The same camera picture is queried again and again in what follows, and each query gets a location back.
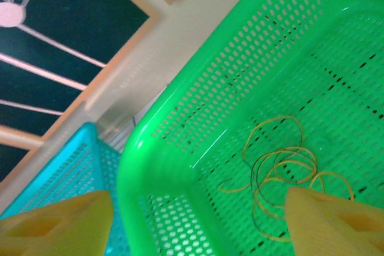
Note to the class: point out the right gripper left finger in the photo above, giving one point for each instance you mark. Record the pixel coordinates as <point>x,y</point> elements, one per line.
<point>60,226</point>

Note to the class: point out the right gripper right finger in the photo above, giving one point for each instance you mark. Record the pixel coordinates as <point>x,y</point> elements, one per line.
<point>330,226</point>

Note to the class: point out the pile of rubber bands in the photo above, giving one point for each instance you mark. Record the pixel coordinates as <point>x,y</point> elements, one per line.
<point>282,117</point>

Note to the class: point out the green plastic basket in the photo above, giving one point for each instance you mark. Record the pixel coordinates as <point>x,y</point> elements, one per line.
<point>240,58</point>

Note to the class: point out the teal plastic basket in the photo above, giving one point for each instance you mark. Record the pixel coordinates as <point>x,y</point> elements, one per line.
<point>66,172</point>

